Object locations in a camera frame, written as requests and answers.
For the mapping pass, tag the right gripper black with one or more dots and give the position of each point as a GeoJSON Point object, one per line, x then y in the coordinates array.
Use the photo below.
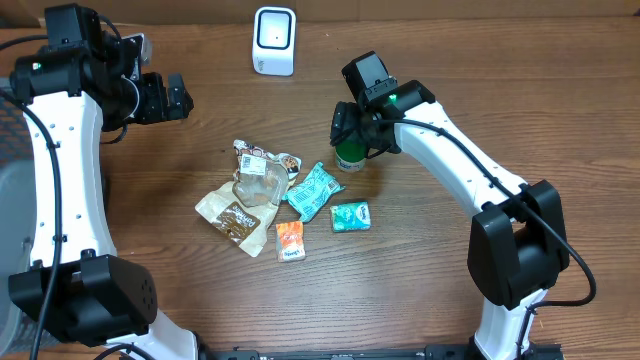
{"type": "Point", "coordinates": [349, 126]}

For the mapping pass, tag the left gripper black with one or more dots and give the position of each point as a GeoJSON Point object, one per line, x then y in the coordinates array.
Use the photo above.
{"type": "Point", "coordinates": [160, 110]}

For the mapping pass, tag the green lid jar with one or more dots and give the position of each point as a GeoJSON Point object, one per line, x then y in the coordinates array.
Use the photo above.
{"type": "Point", "coordinates": [350, 156]}

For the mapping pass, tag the teal snack packet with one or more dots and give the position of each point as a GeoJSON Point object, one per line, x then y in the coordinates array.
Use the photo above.
{"type": "Point", "coordinates": [308, 197]}

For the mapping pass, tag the teal white small packet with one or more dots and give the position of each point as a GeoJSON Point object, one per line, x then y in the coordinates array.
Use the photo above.
{"type": "Point", "coordinates": [350, 217]}

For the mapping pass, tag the brown white snack pouch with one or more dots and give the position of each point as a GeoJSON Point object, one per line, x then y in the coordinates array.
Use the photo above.
{"type": "Point", "coordinates": [243, 209]}

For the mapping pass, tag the orange red snack packet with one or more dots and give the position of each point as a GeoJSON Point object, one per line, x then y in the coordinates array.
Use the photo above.
{"type": "Point", "coordinates": [290, 242]}

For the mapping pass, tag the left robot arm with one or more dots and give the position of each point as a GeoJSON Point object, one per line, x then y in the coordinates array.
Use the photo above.
{"type": "Point", "coordinates": [87, 80]}

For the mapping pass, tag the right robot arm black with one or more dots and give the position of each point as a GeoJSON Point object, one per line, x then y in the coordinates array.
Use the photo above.
{"type": "Point", "coordinates": [514, 255]}

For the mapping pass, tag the white barcode scanner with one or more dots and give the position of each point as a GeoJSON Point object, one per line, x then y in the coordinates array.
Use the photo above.
{"type": "Point", "coordinates": [273, 44]}

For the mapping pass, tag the grey plastic shopping basket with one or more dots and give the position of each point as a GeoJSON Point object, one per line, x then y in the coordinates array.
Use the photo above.
{"type": "Point", "coordinates": [27, 210]}

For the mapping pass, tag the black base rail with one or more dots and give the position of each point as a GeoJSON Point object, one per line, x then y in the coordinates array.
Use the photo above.
{"type": "Point", "coordinates": [350, 354]}

